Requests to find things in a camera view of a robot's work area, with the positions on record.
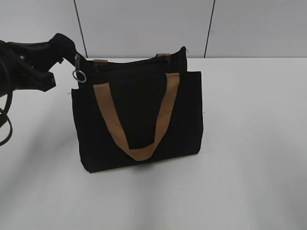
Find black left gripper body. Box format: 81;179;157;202
0;41;36;97

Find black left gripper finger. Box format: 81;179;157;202
23;33;78;71
28;70;56;92

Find silver zipper pull ring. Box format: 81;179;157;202
72;54;86;84

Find black tote bag tan handles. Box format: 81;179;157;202
71;47;203;173

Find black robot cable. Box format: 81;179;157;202
0;56;14;147

